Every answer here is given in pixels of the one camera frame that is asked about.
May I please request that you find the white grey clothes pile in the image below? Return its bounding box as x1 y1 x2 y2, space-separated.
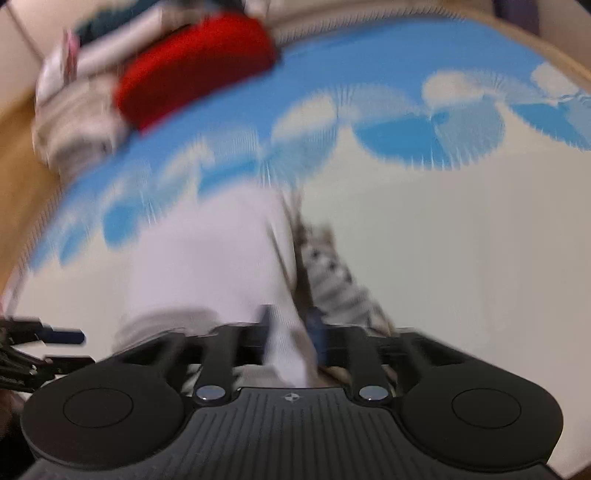
31 7 167 178

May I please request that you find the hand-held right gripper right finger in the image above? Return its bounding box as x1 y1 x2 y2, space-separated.
305 308 455 404

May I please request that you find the black white striped shirt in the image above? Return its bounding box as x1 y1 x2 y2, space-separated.
115 185 403 394

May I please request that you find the blue cloud print blanket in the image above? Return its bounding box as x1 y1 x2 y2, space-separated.
0 13 591 477

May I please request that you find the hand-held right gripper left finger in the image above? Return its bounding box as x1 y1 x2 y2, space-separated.
121 305 274 407

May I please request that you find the red cloth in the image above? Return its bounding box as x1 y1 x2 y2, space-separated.
115 13 280 134

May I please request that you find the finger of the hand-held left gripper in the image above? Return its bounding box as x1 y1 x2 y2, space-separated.
7 318 86 346
44 353 99 371

